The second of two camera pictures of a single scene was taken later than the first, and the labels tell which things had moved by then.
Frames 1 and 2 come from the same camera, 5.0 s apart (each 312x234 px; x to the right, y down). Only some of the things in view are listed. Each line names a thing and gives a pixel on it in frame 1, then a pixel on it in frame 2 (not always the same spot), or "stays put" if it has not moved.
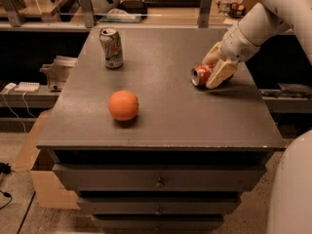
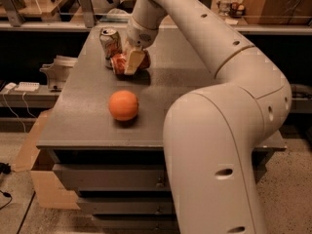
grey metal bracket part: [58, 71] stays put
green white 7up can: [112, 48] stays put
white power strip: [28, 87] stays put
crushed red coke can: [201, 74] → [118, 61]
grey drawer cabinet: [146, 150] stays put
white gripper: [238, 45] → [140, 36]
